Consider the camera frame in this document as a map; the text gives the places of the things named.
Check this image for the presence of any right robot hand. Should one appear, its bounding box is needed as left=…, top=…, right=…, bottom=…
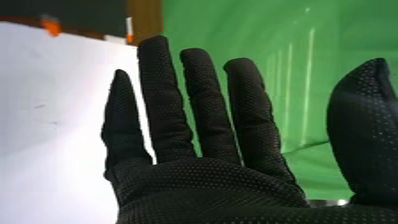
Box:
left=99, top=35, right=398, bottom=224

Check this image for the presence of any white sheet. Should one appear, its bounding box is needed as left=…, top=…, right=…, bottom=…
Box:
left=0, top=21, right=160, bottom=224

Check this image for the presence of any dark mat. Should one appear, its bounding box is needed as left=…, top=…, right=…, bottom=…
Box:
left=0, top=0, right=130, bottom=38

